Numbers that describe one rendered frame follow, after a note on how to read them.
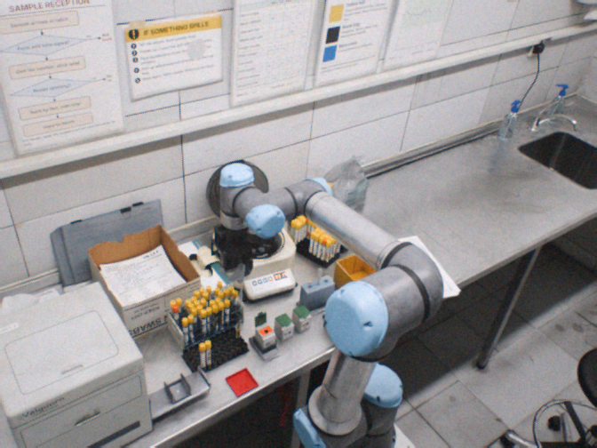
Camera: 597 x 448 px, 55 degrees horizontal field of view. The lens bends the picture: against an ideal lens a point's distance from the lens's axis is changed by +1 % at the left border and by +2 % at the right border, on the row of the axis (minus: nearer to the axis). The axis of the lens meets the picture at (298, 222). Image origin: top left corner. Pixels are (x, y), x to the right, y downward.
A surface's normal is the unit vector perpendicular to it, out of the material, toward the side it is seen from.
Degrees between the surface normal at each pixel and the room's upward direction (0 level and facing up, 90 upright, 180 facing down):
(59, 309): 0
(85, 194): 90
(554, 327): 0
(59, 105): 93
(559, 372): 0
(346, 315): 83
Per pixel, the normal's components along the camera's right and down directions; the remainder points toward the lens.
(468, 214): 0.08, -0.78
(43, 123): 0.57, 0.58
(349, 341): -0.80, 0.21
